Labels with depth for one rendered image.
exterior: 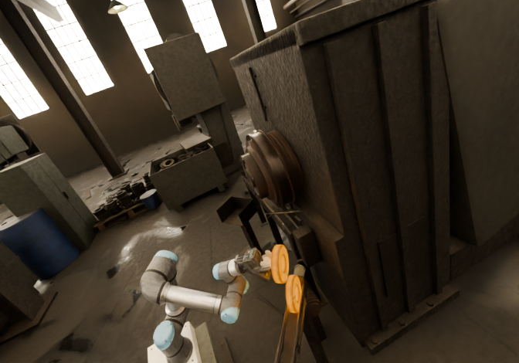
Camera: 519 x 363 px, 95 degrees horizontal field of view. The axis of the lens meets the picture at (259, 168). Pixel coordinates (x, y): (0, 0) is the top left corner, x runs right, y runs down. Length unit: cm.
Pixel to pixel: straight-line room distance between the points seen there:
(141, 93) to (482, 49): 1081
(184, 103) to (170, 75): 42
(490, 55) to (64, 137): 1207
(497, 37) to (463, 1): 27
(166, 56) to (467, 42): 331
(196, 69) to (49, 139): 926
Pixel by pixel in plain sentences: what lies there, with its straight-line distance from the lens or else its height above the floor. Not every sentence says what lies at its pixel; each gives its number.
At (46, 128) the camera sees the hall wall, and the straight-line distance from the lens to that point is 1233.
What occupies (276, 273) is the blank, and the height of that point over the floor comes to 93.
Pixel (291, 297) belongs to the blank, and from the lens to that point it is 118.
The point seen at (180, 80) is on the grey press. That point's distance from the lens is 382.
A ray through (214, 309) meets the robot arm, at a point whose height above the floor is 81.
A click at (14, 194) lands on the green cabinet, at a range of 458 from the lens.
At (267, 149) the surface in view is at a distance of 121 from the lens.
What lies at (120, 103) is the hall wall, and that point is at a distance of 1146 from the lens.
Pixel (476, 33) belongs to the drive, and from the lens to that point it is 139.
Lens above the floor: 170
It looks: 24 degrees down
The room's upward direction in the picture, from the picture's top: 21 degrees counter-clockwise
